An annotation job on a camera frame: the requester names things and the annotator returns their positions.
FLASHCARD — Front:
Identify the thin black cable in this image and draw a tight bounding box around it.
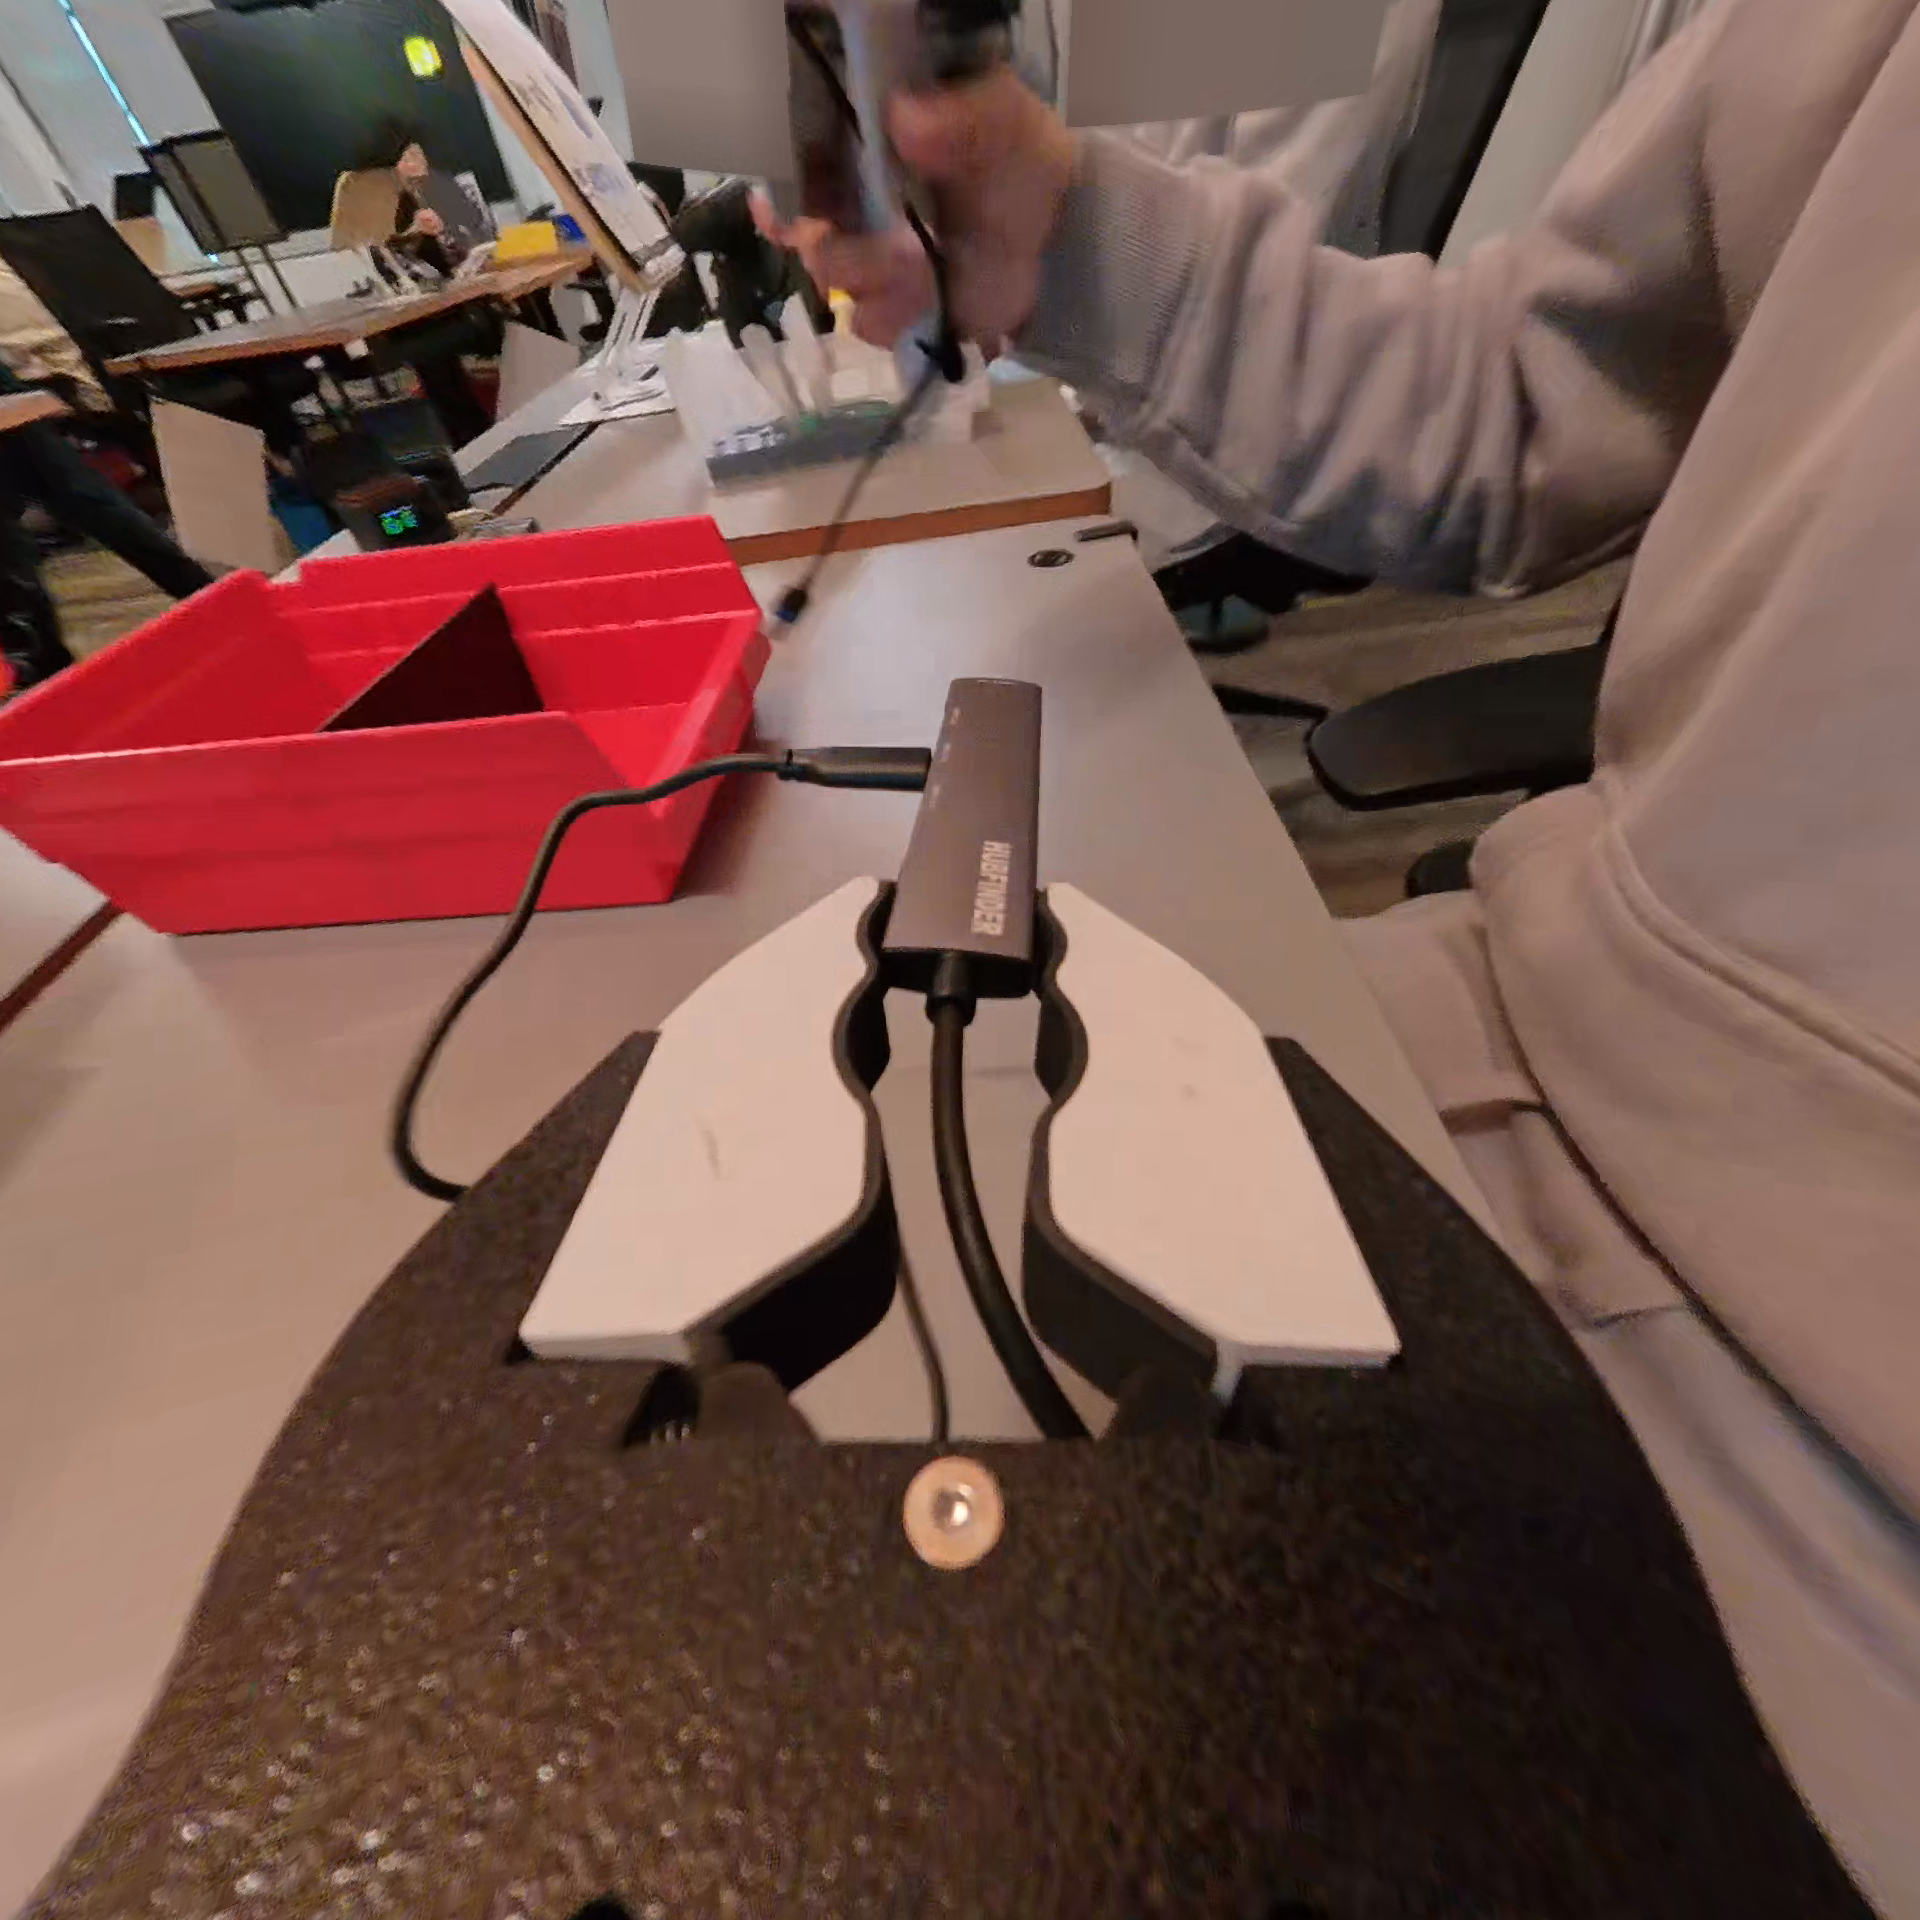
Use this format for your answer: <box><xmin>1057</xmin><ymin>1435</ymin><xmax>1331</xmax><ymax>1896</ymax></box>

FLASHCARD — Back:
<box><xmin>769</xmin><ymin>195</ymin><xmax>969</xmax><ymax>623</ymax></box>

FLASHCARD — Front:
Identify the black office chair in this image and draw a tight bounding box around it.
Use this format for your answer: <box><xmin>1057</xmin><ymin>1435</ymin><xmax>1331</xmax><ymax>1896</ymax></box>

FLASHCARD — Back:
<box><xmin>0</xmin><ymin>207</ymin><xmax>204</xmax><ymax>407</ymax></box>
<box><xmin>1201</xmin><ymin>592</ymin><xmax>1615</xmax><ymax>902</ymax></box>

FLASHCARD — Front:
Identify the black USB-C cable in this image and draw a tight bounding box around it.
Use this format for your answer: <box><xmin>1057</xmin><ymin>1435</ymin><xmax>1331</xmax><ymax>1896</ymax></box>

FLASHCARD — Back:
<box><xmin>394</xmin><ymin>744</ymin><xmax>935</xmax><ymax>1203</ymax></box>

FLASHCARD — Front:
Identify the laminated instruction sheet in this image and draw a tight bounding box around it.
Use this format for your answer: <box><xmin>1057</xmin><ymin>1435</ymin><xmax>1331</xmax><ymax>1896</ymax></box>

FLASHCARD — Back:
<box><xmin>448</xmin><ymin>0</ymin><xmax>676</xmax><ymax>272</ymax></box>

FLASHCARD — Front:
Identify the black charger with green display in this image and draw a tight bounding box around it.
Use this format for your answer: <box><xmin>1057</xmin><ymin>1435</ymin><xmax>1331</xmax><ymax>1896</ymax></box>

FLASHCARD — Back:
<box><xmin>335</xmin><ymin>471</ymin><xmax>452</xmax><ymax>552</ymax></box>

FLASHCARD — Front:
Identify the person's right forearm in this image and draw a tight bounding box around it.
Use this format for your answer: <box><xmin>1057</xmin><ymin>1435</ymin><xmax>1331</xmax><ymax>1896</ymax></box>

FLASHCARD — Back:
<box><xmin>1020</xmin><ymin>127</ymin><xmax>1666</xmax><ymax>595</ymax></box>

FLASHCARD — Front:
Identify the large black screen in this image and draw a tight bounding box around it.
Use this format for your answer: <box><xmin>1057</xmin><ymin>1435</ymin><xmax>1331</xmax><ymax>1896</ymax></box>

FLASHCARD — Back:
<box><xmin>165</xmin><ymin>0</ymin><xmax>514</xmax><ymax>231</ymax></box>

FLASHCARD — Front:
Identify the white cardboard panel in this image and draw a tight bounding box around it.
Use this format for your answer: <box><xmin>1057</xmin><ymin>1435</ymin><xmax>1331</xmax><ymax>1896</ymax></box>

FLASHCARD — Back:
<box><xmin>152</xmin><ymin>397</ymin><xmax>281</xmax><ymax>576</ymax></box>

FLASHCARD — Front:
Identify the black bin divider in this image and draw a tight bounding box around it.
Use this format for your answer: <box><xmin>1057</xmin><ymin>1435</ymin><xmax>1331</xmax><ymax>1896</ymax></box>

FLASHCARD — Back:
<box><xmin>322</xmin><ymin>584</ymin><xmax>544</xmax><ymax>733</ymax></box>

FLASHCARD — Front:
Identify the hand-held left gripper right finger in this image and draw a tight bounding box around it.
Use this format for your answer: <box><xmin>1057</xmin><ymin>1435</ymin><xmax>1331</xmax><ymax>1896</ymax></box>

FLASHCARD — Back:
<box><xmin>1025</xmin><ymin>880</ymin><xmax>1404</xmax><ymax>1400</ymax></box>

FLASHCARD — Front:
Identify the wooden table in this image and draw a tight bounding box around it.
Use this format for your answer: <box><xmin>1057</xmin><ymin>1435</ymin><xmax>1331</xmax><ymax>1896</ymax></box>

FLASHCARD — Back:
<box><xmin>106</xmin><ymin>251</ymin><xmax>595</xmax><ymax>376</ymax></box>

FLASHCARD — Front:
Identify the person's right hand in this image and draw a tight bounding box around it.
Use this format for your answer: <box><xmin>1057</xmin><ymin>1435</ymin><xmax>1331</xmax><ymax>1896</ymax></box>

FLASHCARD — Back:
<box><xmin>751</xmin><ymin>66</ymin><xmax>1080</xmax><ymax>350</ymax></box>

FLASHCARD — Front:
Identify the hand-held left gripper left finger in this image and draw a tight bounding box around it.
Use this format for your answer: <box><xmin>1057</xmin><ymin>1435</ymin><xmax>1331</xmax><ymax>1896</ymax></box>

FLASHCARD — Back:
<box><xmin>516</xmin><ymin>874</ymin><xmax>903</xmax><ymax>1395</ymax></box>

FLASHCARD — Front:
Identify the hub cable with grey plug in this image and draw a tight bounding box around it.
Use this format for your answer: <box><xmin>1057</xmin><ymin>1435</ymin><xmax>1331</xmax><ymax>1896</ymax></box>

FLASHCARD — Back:
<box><xmin>928</xmin><ymin>989</ymin><xmax>1096</xmax><ymax>1443</ymax></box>

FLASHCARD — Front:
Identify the clear plastic organizer tray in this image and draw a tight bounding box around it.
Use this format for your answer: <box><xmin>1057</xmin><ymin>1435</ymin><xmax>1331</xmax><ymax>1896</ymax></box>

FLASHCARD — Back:
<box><xmin>664</xmin><ymin>322</ymin><xmax>994</xmax><ymax>484</ymax></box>

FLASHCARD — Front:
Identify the red divided bin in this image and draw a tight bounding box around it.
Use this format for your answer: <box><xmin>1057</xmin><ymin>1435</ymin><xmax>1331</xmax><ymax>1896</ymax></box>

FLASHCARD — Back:
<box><xmin>0</xmin><ymin>514</ymin><xmax>773</xmax><ymax>936</ymax></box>

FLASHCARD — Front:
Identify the person's beige clothed body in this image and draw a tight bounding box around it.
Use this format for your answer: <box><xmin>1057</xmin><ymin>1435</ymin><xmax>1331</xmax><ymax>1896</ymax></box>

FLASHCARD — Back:
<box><xmin>1343</xmin><ymin>0</ymin><xmax>1920</xmax><ymax>1920</ymax></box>

